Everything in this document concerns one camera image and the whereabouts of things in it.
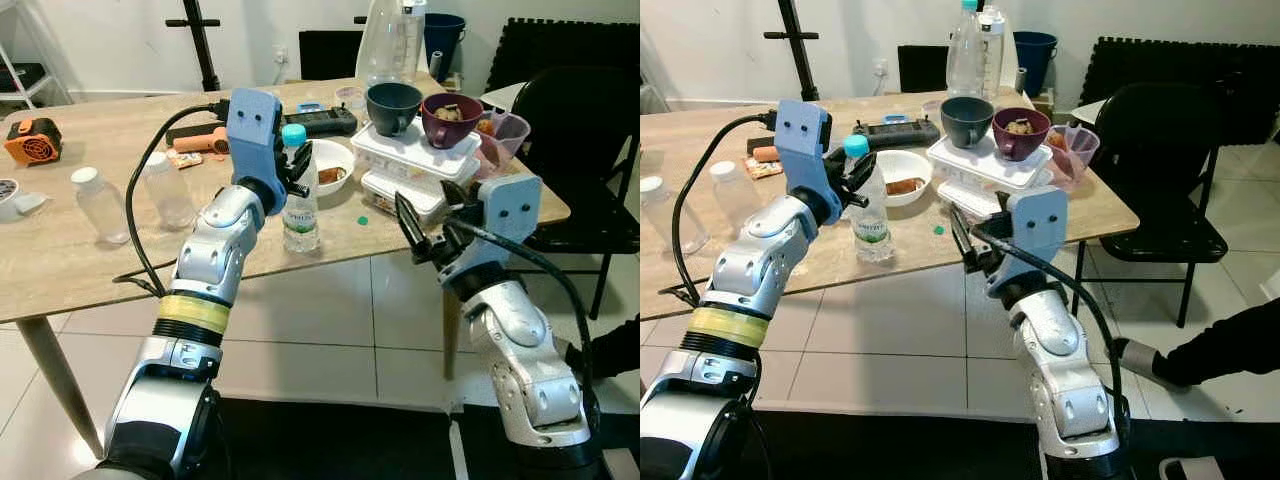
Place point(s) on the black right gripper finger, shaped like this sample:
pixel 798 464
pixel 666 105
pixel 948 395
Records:
pixel 982 245
pixel 960 238
pixel 432 232
pixel 408 225

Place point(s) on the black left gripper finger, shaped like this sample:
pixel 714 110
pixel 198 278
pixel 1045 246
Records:
pixel 838 168
pixel 860 175
pixel 283 160
pixel 305 175

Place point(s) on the teal-capped clear water bottle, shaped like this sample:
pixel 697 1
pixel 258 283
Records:
pixel 872 230
pixel 300 215

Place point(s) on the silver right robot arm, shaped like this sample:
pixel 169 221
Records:
pixel 520 340
pixel 1050 340

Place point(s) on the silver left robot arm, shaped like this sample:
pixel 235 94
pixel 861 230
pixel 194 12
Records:
pixel 765 265
pixel 215 250

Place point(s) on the white bowl with food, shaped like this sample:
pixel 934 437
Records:
pixel 908 180
pixel 335 170

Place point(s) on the white lidded food container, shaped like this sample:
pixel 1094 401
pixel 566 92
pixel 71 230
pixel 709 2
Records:
pixel 965 198
pixel 965 165
pixel 400 192
pixel 400 150

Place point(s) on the light wooden table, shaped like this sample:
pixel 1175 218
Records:
pixel 920 250
pixel 60 260

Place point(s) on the salmon orange cylinder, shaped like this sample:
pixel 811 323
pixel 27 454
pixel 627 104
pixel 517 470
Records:
pixel 765 154
pixel 212 146

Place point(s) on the small brown snack packet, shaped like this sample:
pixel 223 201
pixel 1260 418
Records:
pixel 183 158
pixel 764 170

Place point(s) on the white-capped clear plastic bottle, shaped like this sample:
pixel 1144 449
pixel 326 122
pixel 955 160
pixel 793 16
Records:
pixel 100 210
pixel 168 195
pixel 675 220
pixel 735 195

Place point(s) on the small clear cup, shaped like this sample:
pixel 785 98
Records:
pixel 932 108

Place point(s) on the maroon cup with food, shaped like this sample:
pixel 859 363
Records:
pixel 450 125
pixel 1020 138

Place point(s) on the dark grey cup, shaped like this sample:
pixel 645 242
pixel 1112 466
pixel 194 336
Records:
pixel 392 110
pixel 966 122

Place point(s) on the pink clear plastic cup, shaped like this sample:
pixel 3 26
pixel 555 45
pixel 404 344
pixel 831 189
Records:
pixel 1075 155
pixel 505 145

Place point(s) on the black square box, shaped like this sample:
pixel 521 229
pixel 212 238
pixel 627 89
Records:
pixel 330 55
pixel 922 70

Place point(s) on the black stand pole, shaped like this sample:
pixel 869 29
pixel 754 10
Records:
pixel 203 50
pixel 800 55

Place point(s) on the large clear water bottle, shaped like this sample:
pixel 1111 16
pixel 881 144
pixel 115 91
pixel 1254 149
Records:
pixel 385 45
pixel 970 55

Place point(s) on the black folding chair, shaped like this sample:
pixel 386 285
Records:
pixel 1150 130
pixel 580 120

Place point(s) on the person leg in black trousers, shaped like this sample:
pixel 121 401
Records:
pixel 615 350
pixel 1220 345

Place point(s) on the navy blue bucket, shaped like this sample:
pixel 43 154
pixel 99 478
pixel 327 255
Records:
pixel 1037 58
pixel 447 40

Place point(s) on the black foam mat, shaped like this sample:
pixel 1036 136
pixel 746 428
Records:
pixel 1200 65
pixel 560 45

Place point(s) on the orange black fan device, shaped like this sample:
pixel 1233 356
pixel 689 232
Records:
pixel 30 140

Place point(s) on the white strainer cup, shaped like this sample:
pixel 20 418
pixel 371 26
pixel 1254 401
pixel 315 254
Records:
pixel 18 200

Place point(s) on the white wall socket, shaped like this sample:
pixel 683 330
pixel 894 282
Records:
pixel 880 68
pixel 280 55

